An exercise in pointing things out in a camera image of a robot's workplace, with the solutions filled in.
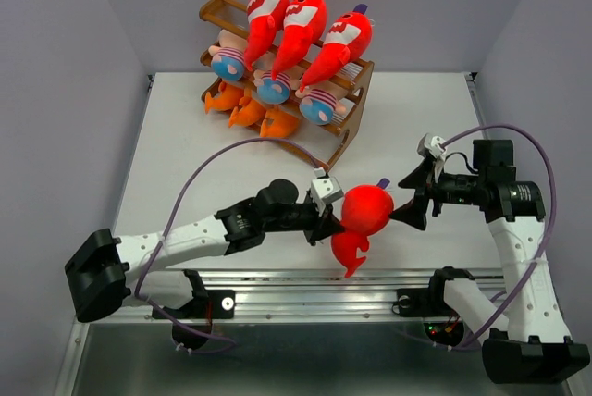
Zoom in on aluminium mounting rail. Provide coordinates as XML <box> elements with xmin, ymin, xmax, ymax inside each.
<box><xmin>73</xmin><ymin>268</ymin><xmax>510</xmax><ymax>325</ymax></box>

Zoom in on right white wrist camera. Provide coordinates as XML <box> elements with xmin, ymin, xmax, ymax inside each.
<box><xmin>417</xmin><ymin>133</ymin><xmax>447</xmax><ymax>160</ymax></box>

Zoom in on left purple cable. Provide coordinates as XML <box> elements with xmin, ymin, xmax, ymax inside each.
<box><xmin>133</xmin><ymin>137</ymin><xmax>327</xmax><ymax>354</ymax></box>

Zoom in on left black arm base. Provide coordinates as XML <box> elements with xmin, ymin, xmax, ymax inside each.
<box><xmin>147</xmin><ymin>269</ymin><xmax>236</xmax><ymax>319</ymax></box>

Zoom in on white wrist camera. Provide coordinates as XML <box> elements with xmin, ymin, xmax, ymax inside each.
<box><xmin>417</xmin><ymin>133</ymin><xmax>447</xmax><ymax>160</ymax></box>
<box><xmin>310</xmin><ymin>167</ymin><xmax>344</xmax><ymax>211</ymax></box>

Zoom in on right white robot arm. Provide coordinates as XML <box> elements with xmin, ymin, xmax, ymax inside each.
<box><xmin>390</xmin><ymin>134</ymin><xmax>590</xmax><ymax>384</ymax></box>

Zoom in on red shark plush top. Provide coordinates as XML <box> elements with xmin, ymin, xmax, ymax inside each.
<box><xmin>331</xmin><ymin>178</ymin><xmax>395</xmax><ymax>278</ymax></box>

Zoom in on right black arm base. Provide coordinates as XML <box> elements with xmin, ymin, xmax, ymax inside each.
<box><xmin>391</xmin><ymin>266</ymin><xmax>476</xmax><ymax>317</ymax></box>

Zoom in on red shark plush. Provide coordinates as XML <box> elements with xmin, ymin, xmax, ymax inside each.
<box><xmin>271</xmin><ymin>0</ymin><xmax>328</xmax><ymax>80</ymax></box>
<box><xmin>244</xmin><ymin>0</ymin><xmax>290</xmax><ymax>70</ymax></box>
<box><xmin>331</xmin><ymin>178</ymin><xmax>395</xmax><ymax>278</ymax></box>
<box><xmin>298</xmin><ymin>4</ymin><xmax>374</xmax><ymax>94</ymax></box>

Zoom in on brown wooden toy shelf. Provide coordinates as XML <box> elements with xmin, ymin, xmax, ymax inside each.
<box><xmin>199</xmin><ymin>0</ymin><xmax>376</xmax><ymax>174</ymax></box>

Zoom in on boy doll blue pants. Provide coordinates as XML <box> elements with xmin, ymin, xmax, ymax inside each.
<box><xmin>253</xmin><ymin>53</ymin><xmax>304</xmax><ymax>105</ymax></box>

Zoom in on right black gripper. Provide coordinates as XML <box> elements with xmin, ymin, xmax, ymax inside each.
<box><xmin>388</xmin><ymin>156</ymin><xmax>486</xmax><ymax>229</ymax></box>

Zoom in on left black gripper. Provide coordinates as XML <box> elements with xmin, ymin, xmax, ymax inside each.
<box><xmin>264</xmin><ymin>195</ymin><xmax>343</xmax><ymax>246</ymax></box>

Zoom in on orange shark plush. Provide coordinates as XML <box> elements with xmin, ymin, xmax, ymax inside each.
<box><xmin>260</xmin><ymin>106</ymin><xmax>301</xmax><ymax>139</ymax></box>
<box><xmin>228</xmin><ymin>90</ymin><xmax>267</xmax><ymax>127</ymax></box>
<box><xmin>204</xmin><ymin>81</ymin><xmax>244</xmax><ymax>114</ymax></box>

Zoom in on boy doll striped shirt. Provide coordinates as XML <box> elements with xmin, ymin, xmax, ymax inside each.
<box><xmin>295</xmin><ymin>81</ymin><xmax>348</xmax><ymax>126</ymax></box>

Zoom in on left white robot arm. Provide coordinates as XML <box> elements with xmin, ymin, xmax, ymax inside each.
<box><xmin>65</xmin><ymin>177</ymin><xmax>344</xmax><ymax>323</ymax></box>

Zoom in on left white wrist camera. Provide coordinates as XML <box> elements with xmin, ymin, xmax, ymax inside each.
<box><xmin>310</xmin><ymin>167</ymin><xmax>344</xmax><ymax>211</ymax></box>

